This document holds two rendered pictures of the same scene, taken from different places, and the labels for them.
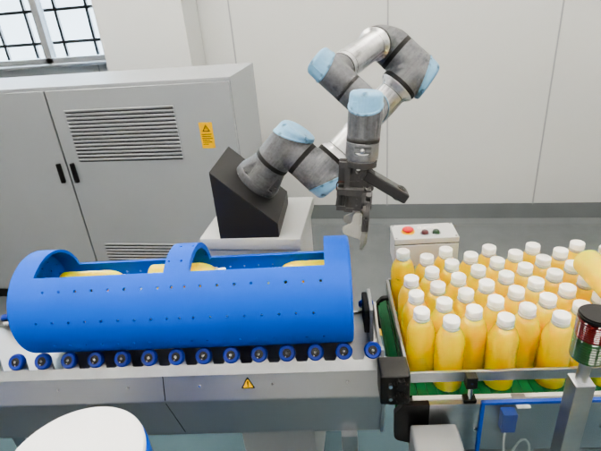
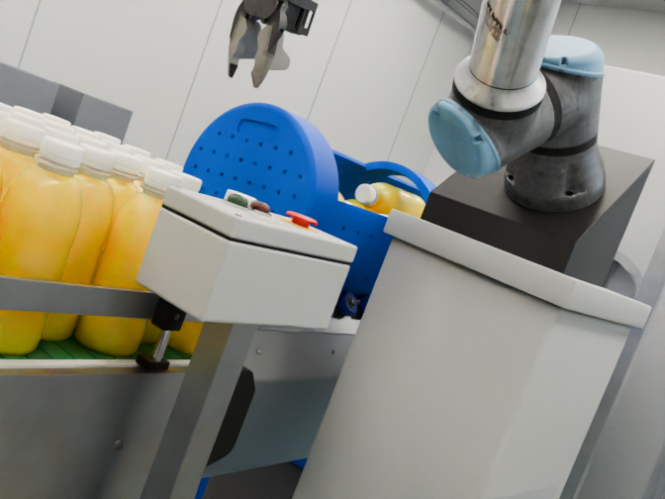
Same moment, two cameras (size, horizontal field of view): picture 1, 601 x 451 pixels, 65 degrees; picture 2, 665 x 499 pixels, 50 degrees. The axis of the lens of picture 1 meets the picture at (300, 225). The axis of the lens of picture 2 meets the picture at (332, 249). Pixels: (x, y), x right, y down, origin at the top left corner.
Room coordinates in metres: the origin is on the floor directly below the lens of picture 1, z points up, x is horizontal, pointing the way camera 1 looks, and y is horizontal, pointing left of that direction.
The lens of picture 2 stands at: (1.75, -0.98, 1.16)
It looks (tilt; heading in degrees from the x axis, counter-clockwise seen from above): 5 degrees down; 120
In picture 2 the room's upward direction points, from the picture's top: 21 degrees clockwise
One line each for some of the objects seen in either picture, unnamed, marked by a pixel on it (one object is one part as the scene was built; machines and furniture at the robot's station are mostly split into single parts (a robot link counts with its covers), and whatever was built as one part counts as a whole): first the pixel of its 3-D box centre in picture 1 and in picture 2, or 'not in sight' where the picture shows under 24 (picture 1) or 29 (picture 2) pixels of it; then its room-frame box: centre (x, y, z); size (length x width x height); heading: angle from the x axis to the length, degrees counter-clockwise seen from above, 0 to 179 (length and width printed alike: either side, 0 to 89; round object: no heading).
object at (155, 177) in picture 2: (445, 251); (162, 180); (1.20, -0.42, 1.09); 0.04 x 0.04 x 0.02
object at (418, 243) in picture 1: (423, 243); (253, 261); (1.33, -0.39, 1.05); 0.20 x 0.10 x 0.10; 86
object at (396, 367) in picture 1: (393, 380); not in sight; (0.85, -0.19, 0.95); 0.10 x 0.07 x 0.10; 176
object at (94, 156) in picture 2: (470, 256); (96, 157); (1.16, -0.48, 1.09); 0.04 x 0.04 x 0.02
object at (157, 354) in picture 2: not in sight; (163, 332); (1.26, -0.40, 0.94); 0.03 x 0.02 x 0.08; 86
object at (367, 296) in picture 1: (367, 317); not in sight; (1.06, -0.16, 0.99); 0.10 x 0.02 x 0.12; 176
